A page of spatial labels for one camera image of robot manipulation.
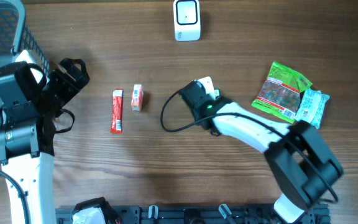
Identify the black left camera cable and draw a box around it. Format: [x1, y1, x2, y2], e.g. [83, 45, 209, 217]
[0, 163, 30, 224]

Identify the dark green small box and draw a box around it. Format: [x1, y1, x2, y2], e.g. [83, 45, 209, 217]
[214, 88, 221, 98]

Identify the red stick packet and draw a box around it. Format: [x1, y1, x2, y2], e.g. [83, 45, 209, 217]
[110, 89, 124, 134]

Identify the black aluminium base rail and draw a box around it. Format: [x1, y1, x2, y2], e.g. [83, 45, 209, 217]
[55, 204, 331, 224]

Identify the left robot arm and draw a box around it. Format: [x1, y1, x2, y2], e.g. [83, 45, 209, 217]
[0, 58, 90, 223]

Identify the red Kleenex tissue pack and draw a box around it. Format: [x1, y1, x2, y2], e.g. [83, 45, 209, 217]
[131, 84, 144, 111]

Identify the green snack bag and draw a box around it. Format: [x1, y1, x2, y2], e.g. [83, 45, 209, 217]
[251, 62, 312, 124]

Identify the white barcode scanner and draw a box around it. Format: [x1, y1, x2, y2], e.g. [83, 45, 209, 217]
[173, 0, 201, 42]

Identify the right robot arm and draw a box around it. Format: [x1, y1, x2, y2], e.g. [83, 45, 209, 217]
[178, 80, 344, 223]

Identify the pale teal wipes packet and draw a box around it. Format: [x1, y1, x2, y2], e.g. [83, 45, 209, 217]
[294, 89, 330, 129]

